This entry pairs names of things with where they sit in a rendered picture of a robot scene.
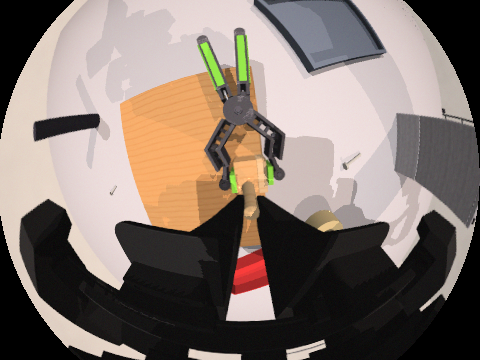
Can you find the wooden dowel pin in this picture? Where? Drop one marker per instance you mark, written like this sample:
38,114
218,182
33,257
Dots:
251,208

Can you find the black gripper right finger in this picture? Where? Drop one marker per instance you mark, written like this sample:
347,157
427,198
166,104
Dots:
295,253

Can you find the light wooden board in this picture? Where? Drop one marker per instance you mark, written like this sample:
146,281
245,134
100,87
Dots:
166,130

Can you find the red open tray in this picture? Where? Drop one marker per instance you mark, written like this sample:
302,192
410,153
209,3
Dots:
250,274

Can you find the black cylinder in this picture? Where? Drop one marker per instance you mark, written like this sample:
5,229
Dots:
61,125

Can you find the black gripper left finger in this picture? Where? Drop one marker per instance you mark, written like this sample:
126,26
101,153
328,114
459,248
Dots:
206,254

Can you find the beige ring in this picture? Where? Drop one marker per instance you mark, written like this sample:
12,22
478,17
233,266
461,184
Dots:
324,220

